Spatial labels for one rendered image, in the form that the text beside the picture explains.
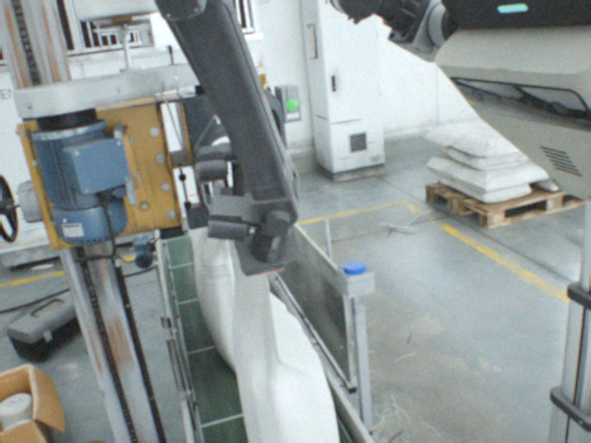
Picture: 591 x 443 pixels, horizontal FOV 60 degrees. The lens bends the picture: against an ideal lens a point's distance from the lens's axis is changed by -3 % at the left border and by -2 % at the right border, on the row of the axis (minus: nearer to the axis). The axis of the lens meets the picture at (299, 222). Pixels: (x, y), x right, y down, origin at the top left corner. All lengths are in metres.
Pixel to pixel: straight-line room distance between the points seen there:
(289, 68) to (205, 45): 4.99
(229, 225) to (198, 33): 0.33
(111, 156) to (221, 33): 0.58
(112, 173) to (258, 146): 0.49
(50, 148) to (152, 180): 0.30
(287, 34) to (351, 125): 1.13
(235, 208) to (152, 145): 0.58
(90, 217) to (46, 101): 0.24
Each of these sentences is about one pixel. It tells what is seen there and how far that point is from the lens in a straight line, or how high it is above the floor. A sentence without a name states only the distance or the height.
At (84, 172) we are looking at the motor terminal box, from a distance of 1.06.
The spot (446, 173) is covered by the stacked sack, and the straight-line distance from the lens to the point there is 4.18.
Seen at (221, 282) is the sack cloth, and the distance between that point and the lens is 1.73.
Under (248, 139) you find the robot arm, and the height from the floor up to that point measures 1.35.
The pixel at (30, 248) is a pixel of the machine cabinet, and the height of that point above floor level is 0.16.
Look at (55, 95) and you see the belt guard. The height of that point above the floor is 1.40.
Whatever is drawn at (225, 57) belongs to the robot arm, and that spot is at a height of 1.44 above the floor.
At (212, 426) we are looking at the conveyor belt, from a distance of 1.70.
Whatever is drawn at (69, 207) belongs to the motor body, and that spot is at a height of 1.17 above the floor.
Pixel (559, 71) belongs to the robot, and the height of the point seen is 1.38.
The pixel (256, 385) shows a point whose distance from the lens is 1.14.
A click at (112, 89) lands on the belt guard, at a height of 1.39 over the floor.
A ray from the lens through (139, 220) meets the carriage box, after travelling 1.37.
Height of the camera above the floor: 1.46
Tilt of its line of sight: 20 degrees down
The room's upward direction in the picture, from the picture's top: 7 degrees counter-clockwise
